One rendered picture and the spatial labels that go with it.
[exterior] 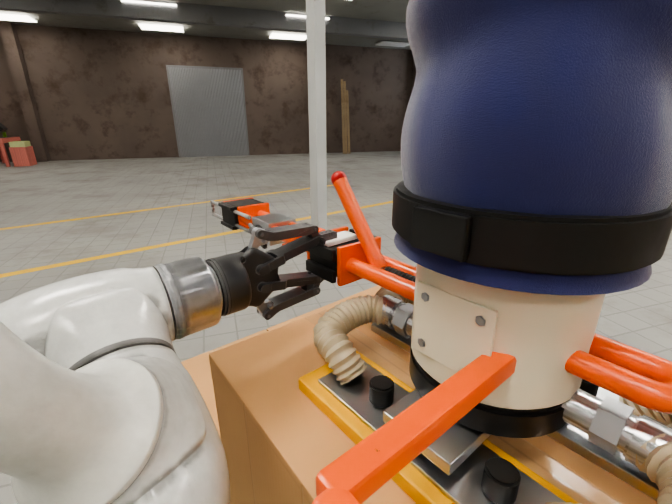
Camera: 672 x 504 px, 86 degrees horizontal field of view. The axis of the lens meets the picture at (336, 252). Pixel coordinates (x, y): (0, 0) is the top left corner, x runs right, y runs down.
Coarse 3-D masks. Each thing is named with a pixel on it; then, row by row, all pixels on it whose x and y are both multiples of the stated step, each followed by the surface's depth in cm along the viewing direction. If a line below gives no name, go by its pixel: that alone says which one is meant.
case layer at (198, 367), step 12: (372, 288) 166; (312, 312) 145; (252, 336) 129; (216, 348) 122; (192, 360) 116; (204, 360) 116; (192, 372) 110; (204, 372) 110; (204, 384) 105; (204, 396) 101; (216, 420) 93
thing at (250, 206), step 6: (246, 198) 85; (252, 198) 86; (234, 204) 79; (240, 204) 79; (246, 204) 79; (252, 204) 79; (258, 204) 79; (264, 204) 80; (240, 210) 77; (246, 210) 78; (252, 210) 79; (258, 210) 80; (264, 210) 81; (240, 222) 78
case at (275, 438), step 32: (224, 352) 54; (256, 352) 54; (288, 352) 54; (384, 352) 54; (224, 384) 50; (256, 384) 47; (288, 384) 47; (224, 416) 54; (256, 416) 42; (288, 416) 42; (320, 416) 42; (224, 448) 58; (256, 448) 44; (288, 448) 38; (320, 448) 38; (512, 448) 38; (544, 448) 38; (256, 480) 47; (288, 480) 37; (576, 480) 34; (608, 480) 34
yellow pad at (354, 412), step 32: (320, 384) 45; (352, 384) 44; (384, 384) 40; (352, 416) 40; (480, 448) 35; (416, 480) 33; (448, 480) 32; (480, 480) 32; (512, 480) 29; (544, 480) 33
